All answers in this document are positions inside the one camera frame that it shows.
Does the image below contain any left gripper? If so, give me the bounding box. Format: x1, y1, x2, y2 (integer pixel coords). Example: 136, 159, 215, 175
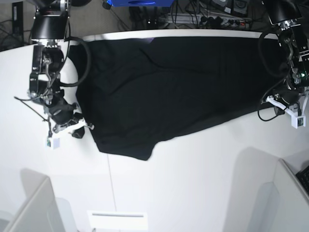
262, 87, 309, 116

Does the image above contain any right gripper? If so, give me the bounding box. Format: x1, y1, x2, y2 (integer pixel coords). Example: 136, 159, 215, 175
43, 97, 94, 139

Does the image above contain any black T-shirt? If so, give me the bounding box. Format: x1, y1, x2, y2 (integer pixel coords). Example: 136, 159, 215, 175
76, 37, 285, 160

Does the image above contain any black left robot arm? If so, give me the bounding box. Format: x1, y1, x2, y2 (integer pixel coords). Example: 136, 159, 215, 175
258, 0, 309, 117

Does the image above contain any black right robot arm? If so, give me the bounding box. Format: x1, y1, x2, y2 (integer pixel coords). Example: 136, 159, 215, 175
20, 0, 94, 142

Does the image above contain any black keyboard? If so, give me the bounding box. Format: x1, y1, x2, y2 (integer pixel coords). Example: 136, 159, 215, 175
296, 167, 309, 193

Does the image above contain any blue box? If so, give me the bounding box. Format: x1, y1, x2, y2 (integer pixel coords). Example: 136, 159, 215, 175
107, 0, 174, 7

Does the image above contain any white power strip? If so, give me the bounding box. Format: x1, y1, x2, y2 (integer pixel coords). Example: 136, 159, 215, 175
158, 13, 252, 24

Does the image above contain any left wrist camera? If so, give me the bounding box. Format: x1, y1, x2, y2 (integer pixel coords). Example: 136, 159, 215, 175
291, 115, 306, 129

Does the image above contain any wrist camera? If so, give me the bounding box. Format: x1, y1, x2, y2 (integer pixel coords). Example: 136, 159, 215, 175
45, 137, 60, 149
291, 115, 306, 129

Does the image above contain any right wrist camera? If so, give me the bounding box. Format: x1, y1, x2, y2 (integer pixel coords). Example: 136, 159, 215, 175
45, 137, 60, 149

